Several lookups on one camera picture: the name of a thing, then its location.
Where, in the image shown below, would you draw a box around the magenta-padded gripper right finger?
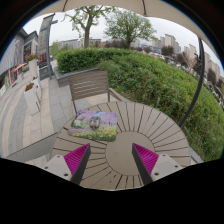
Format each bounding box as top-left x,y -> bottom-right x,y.
131,143 -> 183,186

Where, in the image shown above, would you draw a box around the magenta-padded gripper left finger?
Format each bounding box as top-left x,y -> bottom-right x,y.
40,143 -> 92,186

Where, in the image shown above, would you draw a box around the flower landscape print mouse pad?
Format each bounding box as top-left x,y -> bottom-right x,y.
67,109 -> 119,143

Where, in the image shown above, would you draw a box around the white planter with orange flowers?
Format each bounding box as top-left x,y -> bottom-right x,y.
23,82 -> 43,116

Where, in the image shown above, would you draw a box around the green trimmed hedge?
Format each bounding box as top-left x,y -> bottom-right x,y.
54,48 -> 224,163

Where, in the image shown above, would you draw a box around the brown slatted outdoor chair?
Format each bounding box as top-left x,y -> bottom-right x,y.
68,69 -> 123,116

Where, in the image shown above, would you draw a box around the dark curved parasol pole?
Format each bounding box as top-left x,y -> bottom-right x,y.
178,36 -> 206,128

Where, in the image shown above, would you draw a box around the white planter with red flowers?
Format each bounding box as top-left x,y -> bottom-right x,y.
25,53 -> 40,79

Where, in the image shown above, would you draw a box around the grey shopfront building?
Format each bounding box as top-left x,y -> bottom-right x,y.
0,28 -> 39,96

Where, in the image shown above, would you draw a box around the distant apartment buildings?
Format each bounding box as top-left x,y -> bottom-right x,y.
129,33 -> 221,76

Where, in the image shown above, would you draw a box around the tall grey sign pillar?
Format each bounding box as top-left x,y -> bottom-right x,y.
37,13 -> 58,81

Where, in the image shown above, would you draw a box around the thin-crowned tree with bare trunk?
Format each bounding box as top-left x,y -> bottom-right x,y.
64,4 -> 114,49

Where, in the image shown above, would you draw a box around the round full-crowned green tree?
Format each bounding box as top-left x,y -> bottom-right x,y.
103,8 -> 158,50

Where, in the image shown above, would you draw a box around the beige parasol canopy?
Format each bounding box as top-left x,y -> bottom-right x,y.
23,0 -> 224,58

